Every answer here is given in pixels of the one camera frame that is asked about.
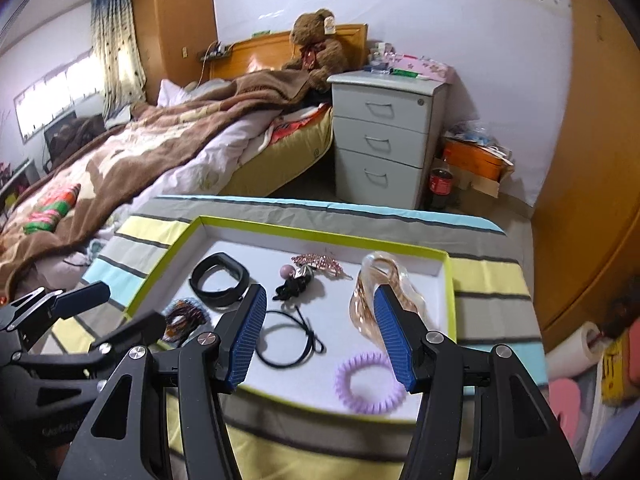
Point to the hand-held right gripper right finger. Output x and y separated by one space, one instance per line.
395 335

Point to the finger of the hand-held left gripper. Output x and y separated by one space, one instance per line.
82 299
140 330

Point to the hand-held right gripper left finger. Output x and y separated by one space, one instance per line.
247 335

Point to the dark multicolour scrunchie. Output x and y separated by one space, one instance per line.
187 312

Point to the green cardboard box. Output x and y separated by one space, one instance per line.
335 320

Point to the pink rhinestone hair clip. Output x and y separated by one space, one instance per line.
315 261

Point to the black wristband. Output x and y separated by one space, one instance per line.
222 301

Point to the pink translucent claw clip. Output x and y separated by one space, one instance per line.
365 300

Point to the red green striped cloth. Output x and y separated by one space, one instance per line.
52 207

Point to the cola bottle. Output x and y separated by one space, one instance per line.
441 185

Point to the black chair with clothes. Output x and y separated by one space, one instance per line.
75 132

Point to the white paper roll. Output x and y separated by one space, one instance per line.
570 355

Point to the pink foam piece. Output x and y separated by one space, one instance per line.
565 395

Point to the yellow mattress cover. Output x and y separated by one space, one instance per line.
295 160

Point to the brown blanket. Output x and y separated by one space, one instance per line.
150 130

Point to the orange box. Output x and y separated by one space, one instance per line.
470 162

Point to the grey nightstand with drawers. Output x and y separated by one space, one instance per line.
380 135

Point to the window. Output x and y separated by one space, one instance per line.
55 90

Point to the red patterned cloth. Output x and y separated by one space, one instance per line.
295 125

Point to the pile of plastic bags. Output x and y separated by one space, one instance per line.
475 132

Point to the yellow toy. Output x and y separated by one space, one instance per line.
615 375

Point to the white pillow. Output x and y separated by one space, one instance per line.
172 92

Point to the translucent plastic storage bin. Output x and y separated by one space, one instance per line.
600 430

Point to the patterned curtain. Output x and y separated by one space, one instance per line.
117 50

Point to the wooden door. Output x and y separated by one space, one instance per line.
585 160

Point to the pink floral box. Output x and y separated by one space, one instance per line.
430 67

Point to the cluster of small bottles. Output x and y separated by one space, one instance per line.
381 57

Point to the black shelf with chargers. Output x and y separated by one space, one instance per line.
217 51

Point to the wooden headboard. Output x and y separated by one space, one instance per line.
260 52

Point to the wooden wardrobe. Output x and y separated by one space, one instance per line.
175 20

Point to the brown teddy bear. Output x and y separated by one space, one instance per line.
312 30

